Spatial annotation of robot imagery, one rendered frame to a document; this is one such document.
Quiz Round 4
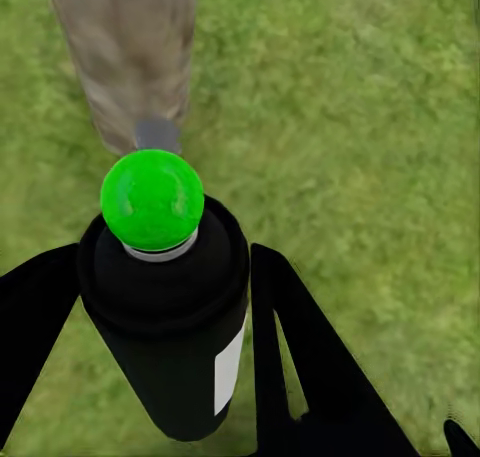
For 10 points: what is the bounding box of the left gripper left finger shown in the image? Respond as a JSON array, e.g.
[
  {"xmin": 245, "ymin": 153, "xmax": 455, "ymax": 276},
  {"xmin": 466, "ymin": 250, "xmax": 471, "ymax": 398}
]
[{"xmin": 0, "ymin": 243, "xmax": 79, "ymax": 451}]

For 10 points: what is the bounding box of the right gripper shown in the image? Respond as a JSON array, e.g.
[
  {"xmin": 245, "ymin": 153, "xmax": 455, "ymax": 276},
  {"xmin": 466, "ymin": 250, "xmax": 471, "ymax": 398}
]
[{"xmin": 443, "ymin": 420, "xmax": 480, "ymax": 457}]

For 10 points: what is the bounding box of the pesticide atomizer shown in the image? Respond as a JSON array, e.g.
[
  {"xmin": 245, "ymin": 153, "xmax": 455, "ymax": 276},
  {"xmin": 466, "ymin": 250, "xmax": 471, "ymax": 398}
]
[{"xmin": 75, "ymin": 118, "xmax": 251, "ymax": 442}]

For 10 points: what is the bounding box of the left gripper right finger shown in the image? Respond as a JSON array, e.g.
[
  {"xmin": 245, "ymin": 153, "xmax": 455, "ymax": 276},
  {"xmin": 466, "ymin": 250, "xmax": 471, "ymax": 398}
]
[{"xmin": 249, "ymin": 243, "xmax": 419, "ymax": 457}]

